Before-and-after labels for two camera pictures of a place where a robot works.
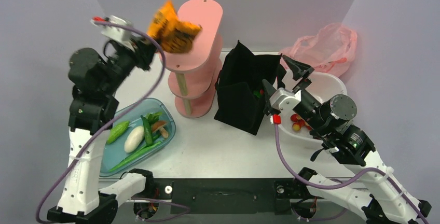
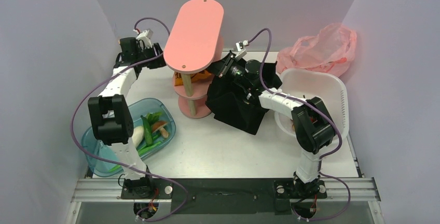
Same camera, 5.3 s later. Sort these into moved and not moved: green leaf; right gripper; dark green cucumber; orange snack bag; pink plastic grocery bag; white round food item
Moved: right gripper; orange snack bag
Not moved: white round food item; pink plastic grocery bag; dark green cucumber; green leaf
